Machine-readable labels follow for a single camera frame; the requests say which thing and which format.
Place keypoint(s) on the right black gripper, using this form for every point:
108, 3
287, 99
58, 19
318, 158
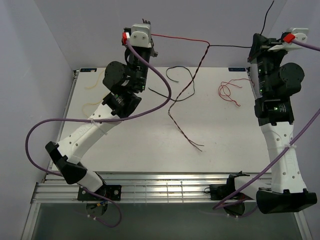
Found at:
259, 42

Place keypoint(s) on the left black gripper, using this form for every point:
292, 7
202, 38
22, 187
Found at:
148, 51

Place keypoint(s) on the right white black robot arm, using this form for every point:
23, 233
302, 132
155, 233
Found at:
287, 192

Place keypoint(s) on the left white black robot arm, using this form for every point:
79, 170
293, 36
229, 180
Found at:
68, 152

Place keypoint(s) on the left blue label sticker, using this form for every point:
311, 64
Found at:
88, 70

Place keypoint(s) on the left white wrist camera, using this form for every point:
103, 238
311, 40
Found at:
138, 35

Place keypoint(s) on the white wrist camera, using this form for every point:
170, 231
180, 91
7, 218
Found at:
286, 41
138, 35

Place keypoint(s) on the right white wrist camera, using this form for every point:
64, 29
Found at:
286, 41

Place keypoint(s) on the aluminium rail frame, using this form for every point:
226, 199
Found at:
170, 151

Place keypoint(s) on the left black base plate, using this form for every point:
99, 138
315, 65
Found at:
112, 192

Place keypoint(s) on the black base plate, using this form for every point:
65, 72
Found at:
220, 191
112, 192

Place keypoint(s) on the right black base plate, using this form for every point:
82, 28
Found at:
220, 191

